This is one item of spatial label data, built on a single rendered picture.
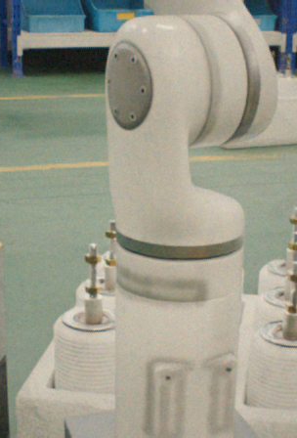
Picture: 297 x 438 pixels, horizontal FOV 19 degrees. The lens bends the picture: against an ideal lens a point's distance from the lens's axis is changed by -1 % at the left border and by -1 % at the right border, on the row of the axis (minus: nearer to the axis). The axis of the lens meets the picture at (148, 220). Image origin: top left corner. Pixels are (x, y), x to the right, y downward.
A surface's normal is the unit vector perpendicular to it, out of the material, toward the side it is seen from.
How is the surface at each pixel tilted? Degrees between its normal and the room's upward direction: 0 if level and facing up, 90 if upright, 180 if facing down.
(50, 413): 90
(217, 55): 62
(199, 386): 90
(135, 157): 92
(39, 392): 0
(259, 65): 74
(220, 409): 90
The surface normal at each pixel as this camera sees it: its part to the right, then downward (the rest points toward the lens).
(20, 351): 0.02, -0.96
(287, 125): 0.41, 0.26
